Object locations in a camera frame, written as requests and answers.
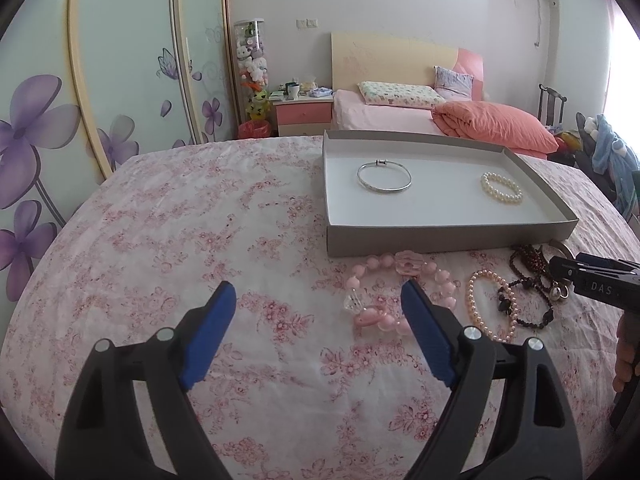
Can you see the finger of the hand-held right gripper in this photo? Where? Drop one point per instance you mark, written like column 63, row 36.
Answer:
column 595, row 290
column 600, row 261

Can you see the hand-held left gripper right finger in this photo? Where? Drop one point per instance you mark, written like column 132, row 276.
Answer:
column 422, row 335

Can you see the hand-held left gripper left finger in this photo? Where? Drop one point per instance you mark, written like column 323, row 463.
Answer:
column 212, row 340

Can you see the wide silver bangle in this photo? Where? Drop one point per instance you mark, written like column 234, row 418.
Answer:
column 561, row 247

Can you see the grey cardboard tray box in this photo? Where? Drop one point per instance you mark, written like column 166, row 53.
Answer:
column 440, row 210

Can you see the person's right hand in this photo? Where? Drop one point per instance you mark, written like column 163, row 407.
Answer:
column 629, row 350

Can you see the pile of colourful clothes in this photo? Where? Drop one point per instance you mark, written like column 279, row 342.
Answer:
column 565, row 140

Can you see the dark wooden chair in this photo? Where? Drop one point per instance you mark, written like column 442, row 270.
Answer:
column 550, row 105

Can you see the salmon quilt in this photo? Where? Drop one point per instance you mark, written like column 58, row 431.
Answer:
column 490, row 122

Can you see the thin silver bangle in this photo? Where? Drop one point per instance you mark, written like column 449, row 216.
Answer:
column 382, row 162

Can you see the bright window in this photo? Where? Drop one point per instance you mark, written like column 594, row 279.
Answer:
column 625, row 60

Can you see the red plastic bag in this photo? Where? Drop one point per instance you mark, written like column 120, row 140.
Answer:
column 255, row 130

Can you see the pink bed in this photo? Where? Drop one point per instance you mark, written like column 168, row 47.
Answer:
column 380, row 119

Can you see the white air conditioner pipe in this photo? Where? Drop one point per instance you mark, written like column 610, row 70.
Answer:
column 555, row 35

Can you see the purple pillow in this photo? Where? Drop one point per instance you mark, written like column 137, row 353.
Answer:
column 452, row 82

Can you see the patterned cream pillow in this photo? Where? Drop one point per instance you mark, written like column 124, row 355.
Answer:
column 400, row 95

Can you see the pink white nightstand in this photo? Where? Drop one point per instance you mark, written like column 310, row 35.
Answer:
column 302, row 115

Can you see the green book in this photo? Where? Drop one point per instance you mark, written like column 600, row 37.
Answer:
column 278, row 96

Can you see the white mug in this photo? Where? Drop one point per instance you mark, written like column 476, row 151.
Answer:
column 293, row 91

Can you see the light blue cloth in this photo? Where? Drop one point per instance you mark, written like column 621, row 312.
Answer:
column 320, row 92

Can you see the clear tube of plush toys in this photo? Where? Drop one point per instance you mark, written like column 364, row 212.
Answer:
column 252, row 70

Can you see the tissue box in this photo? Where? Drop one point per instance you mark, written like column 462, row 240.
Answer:
column 310, row 85

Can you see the cream pink bed headboard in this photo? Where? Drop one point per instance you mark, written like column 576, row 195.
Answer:
column 380, row 57

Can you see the wardrobe with purple flower doors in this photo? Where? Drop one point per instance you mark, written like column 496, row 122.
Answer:
column 125, row 60

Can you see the white wall socket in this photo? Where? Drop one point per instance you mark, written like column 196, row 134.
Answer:
column 306, row 23

